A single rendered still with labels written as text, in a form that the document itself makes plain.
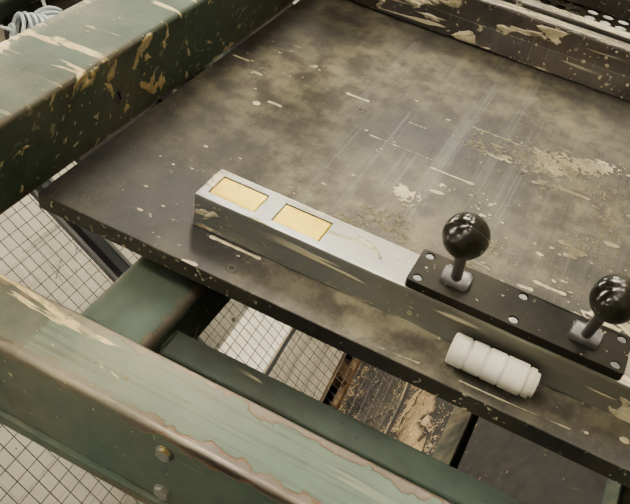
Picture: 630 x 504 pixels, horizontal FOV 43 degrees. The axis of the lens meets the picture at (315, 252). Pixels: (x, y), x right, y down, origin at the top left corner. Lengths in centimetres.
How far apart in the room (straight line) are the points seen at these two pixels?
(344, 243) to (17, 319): 30
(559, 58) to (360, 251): 57
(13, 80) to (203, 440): 41
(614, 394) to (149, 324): 42
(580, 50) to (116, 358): 82
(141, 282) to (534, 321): 37
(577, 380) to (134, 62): 55
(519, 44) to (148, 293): 68
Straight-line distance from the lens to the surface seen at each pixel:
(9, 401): 70
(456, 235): 63
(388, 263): 75
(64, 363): 63
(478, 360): 71
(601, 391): 75
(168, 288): 80
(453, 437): 208
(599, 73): 122
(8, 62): 86
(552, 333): 73
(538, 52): 123
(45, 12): 147
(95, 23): 93
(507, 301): 74
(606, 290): 63
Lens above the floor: 171
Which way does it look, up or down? 10 degrees down
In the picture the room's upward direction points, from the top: 41 degrees counter-clockwise
